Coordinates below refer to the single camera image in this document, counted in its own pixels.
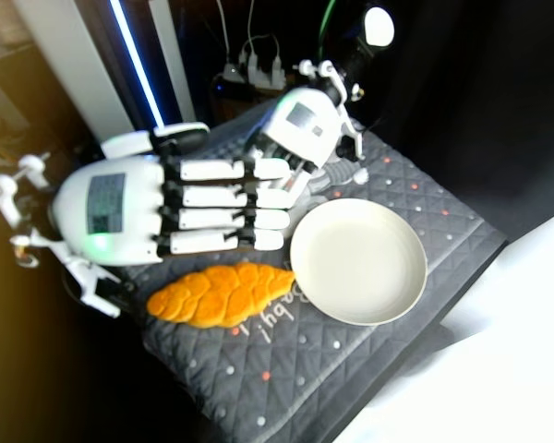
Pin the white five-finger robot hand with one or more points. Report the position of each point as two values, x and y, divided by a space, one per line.
134 212
304 124

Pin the orange braided bread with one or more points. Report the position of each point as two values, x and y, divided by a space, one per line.
221 295

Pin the white round plate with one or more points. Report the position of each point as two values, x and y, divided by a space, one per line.
355 263

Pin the white power strip with plugs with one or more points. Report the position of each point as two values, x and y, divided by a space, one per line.
258 76

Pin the white pillar with blue light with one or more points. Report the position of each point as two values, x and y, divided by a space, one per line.
74 60

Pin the grey quilt with bear print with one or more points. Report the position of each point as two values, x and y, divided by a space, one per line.
304 369

